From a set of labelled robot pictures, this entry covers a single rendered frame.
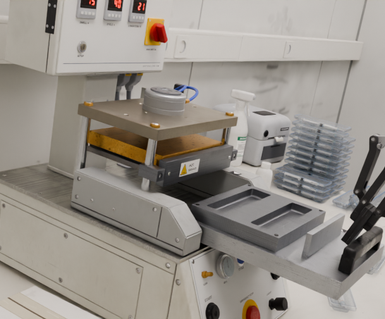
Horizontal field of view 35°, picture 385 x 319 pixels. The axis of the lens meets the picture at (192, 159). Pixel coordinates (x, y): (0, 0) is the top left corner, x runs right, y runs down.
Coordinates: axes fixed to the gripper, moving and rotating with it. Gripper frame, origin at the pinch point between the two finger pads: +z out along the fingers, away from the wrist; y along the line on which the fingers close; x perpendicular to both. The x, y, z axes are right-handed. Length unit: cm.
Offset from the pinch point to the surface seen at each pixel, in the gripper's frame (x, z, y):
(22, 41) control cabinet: -15, 6, -65
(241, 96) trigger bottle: 84, 23, -63
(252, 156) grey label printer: 90, 40, -51
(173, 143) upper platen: -0.7, 9.6, -35.4
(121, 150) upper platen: -9.7, 12.9, -39.5
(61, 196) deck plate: -13, 27, -45
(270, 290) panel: 9.4, 25.8, -7.0
